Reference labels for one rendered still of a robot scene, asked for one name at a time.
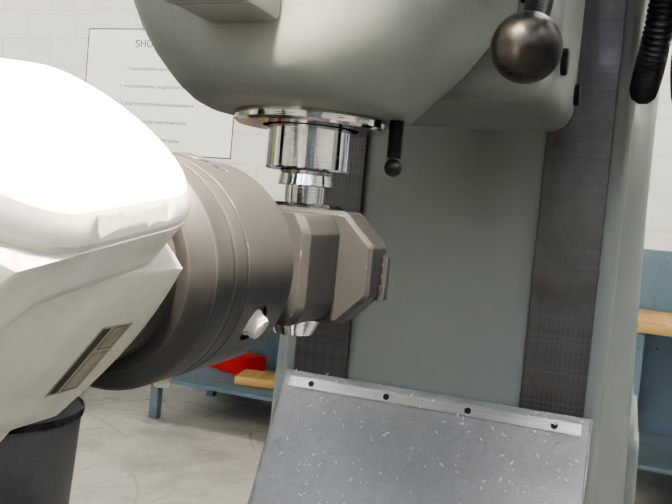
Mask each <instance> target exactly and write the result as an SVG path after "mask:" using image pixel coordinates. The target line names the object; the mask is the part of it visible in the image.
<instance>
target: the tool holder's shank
mask: <svg viewBox="0 0 672 504"><path fill-rule="evenodd" d="M277 183H278V184H284V185H285V191H284V201H285V202H297V203H308V204H319V205H323V204H324V202H325V191H326V189H324V188H328V189H333V173H330V172H323V171H314V170H304V169H290V168H281V170H280V174H279V178H278V182H277Z"/></svg>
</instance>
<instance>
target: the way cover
mask: <svg viewBox="0 0 672 504"><path fill-rule="evenodd" d="M335 380H337V382H335ZM294 381H297V382H295V385H294ZM322 387H323V389H322ZM321 389H322V390H321ZM296 391H298V392H297V393H295V392H296ZM412 393H414V395H412V396H411V397H410V395H411V394H412ZM320 397H323V398H322V399H321V401H322V402H321V401H320ZM328 400H330V401H328ZM432 400H435V402H432ZM327 401H328V402H327ZM326 402H327V403H326ZM430 403H431V405H430ZM311 404H313V406H311V407H308V405H311ZM419 405H421V408H420V407H419ZM358 407H360V408H359V409H358ZM333 409H334V410H335V412H336V414H335V413H334V412H333ZM322 412H325V413H326V414H323V413H322ZM536 412H538V413H537V414H534V413H536ZM457 414H458V417H457ZM466 414H468V416H465V415H466ZM528 414H529V416H528ZM290 416H291V419H290ZM463 416H464V420H463ZM298 418H300V420H299V422H298ZM544 418H548V420H544ZM339 419H341V420H339ZM442 420H443V421H446V423H444V422H442ZM554 420H557V421H554ZM361 421H363V422H362V423H361ZM581 421H583V423H580V422H581ZM462 422H463V423H464V425H462V424H461V425H459V423H462ZM552 422H553V423H555V424H556V425H554V424H553V423H552ZM344 423H345V424H344ZM343 424H344V428H343ZM593 424H594V420H592V419H585V418H579V417H573V416H567V415H561V414H555V413H549V412H543V411H537V410H531V409H525V408H519V407H513V406H507V405H501V404H495V403H489V402H483V401H477V400H471V399H465V398H459V397H453V396H447V395H441V394H435V393H429V392H423V391H417V390H411V389H405V388H399V387H393V386H387V385H381V384H380V385H379V386H378V384H375V383H369V382H363V381H357V380H351V379H345V378H339V377H333V376H326V375H321V374H315V373H309V372H303V371H295V370H291V369H286V368H285V369H284V373H283V377H282V380H281V384H280V388H279V391H278V395H277V399H276V402H275V406H274V410H273V413H272V417H271V420H270V424H269V428H268V431H267V435H266V439H265V442H264V446H263V450H262V453H261V457H260V461H259V464H258V468H257V471H256V475H255V479H254V482H253V486H252V490H251V493H250V497H249V500H248V503H247V504H277V502H278V501H279V503H278V504H318V503H317V502H319V503H321V504H336V503H337V504H342V503H346V504H459V503H460V504H545V503H547V504H584V501H585V493H586V484H587V476H588V467H589V458H590V450H591V441H592V432H593ZM361 426H362V427H361ZM491 426H493V428H494V430H493V429H492V428H491ZM360 427H361V428H360ZM310 428H311V429H312V431H310V430H309V429H310ZM534 430H536V432H535V433H534V432H533V431H534ZM435 431H437V432H438V434H437V433H436V432H435ZM467 431H471V432H469V433H467ZM386 432H389V434H386ZM502 433H503V434H504V435H506V437H504V435H503V434H502ZM545 433H546V434H550V435H546V434H545ZM383 434H386V436H383ZM287 436H288V438H289V440H287ZM316 437H317V438H318V439H319V440H317V439H316ZM371 437H372V441H371ZM480 438H481V439H482V441H481V439H480ZM544 440H547V441H544ZM558 441H559V443H557V444H555V442H558ZM411 447H413V449H412V450H411ZM323 450H324V453H323ZM281 452H283V453H282V454H280V455H279V453H281ZM314 453H316V455H314V456H312V454H314ZM536 453H538V455H539V458H537V455H536ZM397 454H399V455H398V456H397ZM502 454H504V455H505V456H503V457H500V455H502ZM457 455H459V457H457ZM568 457H571V458H572V459H573V460H572V461H571V460H570V459H569V458H568ZM307 458H308V462H306V461H307ZM409 458H411V460H409ZM358 459H359V461H360V462H359V461H358ZM575 459H576V460H578V461H579V462H580V463H577V462H576V461H574V460H575ZM336 460H337V463H338V464H336V463H335V461H336ZM512 460H513V461H514V462H513V464H512V465H511V464H510V463H511V461H512ZM354 461H355V462H354ZM300 462H302V463H301V464H300V465H298V464H299V463H300ZM321 462H322V464H321V465H319V466H321V467H322V468H320V467H319V466H318V464H320V463H321ZM353 462H354V463H353ZM440 462H441V463H442V464H443V465H444V466H443V467H442V466H441V465H440V464H439V463H440ZM303 463H305V464H307V465H303ZM352 463H353V464H352ZM546 463H548V465H546ZM568 463H571V464H573V465H572V466H571V465H569V464H568ZM308 464H311V466H308ZM454 464H456V466H457V468H456V467H455V465H454ZM425 465H426V467H424V466H425ZM360 468H361V469H363V470H362V471H361V470H360ZM512 468H513V469H514V471H512ZM557 468H559V470H560V471H561V472H560V473H559V472H558V470H557ZM297 469H299V470H300V471H301V473H300V472H298V471H297ZM455 470H456V471H457V472H458V473H459V474H457V472H456V471H455ZM379 471H380V472H381V473H382V475H381V474H380V473H379ZM271 474H272V475H274V476H273V477H272V476H271ZM316 475H318V478H317V476H316ZM559 476H560V478H559V480H558V479H557V478H558V477H559ZM325 477H327V479H325ZM500 477H502V479H501V481H500V482H499V479H500ZM351 478H353V479H352V481H351V482H350V481H349V480H350V479H351ZM396 478H398V480H396ZM519 478H520V479H521V480H522V481H524V482H523V483H522V482H521V481H519ZM565 478H567V480H568V481H567V482H566V481H565ZM484 480H486V481H485V482H484V483H482V482H483V481H484ZM508 480H510V482H511V483H510V484H509V482H508ZM306 481H308V482H306ZM466 481H467V482H466ZM360 482H361V484H360ZM304 483H306V484H309V485H304ZM512 483H514V485H511V484H512ZM525 485H526V486H529V487H530V488H527V487H525ZM480 487H482V490H480ZM542 487H545V488H543V489H542ZM517 488H518V489H519V490H516V489H517ZM504 489H505V490H506V491H507V492H505V491H504ZM317 491H319V492H320V493H321V494H319V493H318V492H317ZM410 491H412V492H411V493H410ZM524 491H527V492H525V493H523V492H524ZM304 492H306V494H303V493H304ZM298 493H300V494H302V495H303V496H300V495H298ZM343 494H344V496H343V497H341V496H342V495H343ZM327 501H328V503H326V502H327Z"/></svg>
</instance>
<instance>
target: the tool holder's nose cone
mask: <svg viewBox="0 0 672 504"><path fill-rule="evenodd" d="M318 324H319V322H315V321H306V322H303V323H299V324H295V325H291V326H281V325H275V326H274V327H273V328H272V330H273V332H275V333H278V334H282V335H290V336H310V335H312V333H313V332H314V330H315V329H316V327H317V325H318Z"/></svg>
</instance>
